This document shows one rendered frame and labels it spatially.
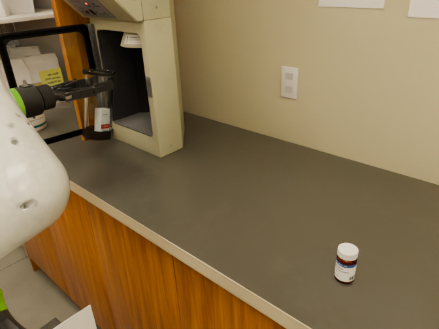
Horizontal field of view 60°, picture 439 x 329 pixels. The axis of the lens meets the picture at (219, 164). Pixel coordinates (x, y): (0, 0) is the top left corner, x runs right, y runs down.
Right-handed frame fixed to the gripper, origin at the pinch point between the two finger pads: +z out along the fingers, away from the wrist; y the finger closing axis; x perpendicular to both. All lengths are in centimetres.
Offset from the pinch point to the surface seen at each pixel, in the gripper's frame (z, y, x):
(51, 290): -18, 62, 122
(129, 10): 6.8, -14.0, -22.8
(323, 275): -3, -88, 28
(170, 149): 16.4, -13.7, 26.1
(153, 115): 11.6, -12.9, 11.6
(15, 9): 25, 125, -17
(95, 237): -16, -6, 52
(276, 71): 55, -33, 3
